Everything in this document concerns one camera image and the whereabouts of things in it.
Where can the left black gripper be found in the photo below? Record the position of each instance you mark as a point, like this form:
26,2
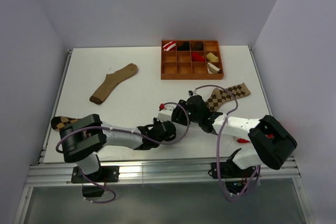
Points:
156,122

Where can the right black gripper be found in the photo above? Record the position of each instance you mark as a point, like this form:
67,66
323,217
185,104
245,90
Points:
177,116

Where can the beige argyle sock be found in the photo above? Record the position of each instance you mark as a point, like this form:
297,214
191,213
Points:
219,97

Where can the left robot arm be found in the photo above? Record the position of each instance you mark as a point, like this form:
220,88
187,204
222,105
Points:
82,147

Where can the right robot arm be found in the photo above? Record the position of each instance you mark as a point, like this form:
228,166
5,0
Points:
269,142

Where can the orange compartment tray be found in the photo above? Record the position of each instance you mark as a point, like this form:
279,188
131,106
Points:
178,65

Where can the white brown rolled sock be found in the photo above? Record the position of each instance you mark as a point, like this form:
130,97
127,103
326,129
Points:
212,69

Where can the yellow rolled sock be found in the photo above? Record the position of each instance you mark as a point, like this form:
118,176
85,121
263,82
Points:
212,57

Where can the black rolled sock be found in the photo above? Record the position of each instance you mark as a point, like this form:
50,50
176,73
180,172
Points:
183,46

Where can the red white striped rolled sock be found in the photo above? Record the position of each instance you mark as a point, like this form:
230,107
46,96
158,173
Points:
169,46

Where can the dark brown rolled sock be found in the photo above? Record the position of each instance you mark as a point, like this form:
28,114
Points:
197,46

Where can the dark argyle sock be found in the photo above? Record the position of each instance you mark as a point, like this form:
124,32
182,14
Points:
58,123

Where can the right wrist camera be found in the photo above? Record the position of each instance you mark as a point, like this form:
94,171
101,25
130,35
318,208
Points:
192,92

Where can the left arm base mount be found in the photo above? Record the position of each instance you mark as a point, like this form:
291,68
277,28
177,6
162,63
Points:
105,174

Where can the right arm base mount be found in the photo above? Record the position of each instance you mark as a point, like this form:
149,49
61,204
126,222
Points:
235,178

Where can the aluminium frame rail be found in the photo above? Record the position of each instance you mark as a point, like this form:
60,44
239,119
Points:
141,172

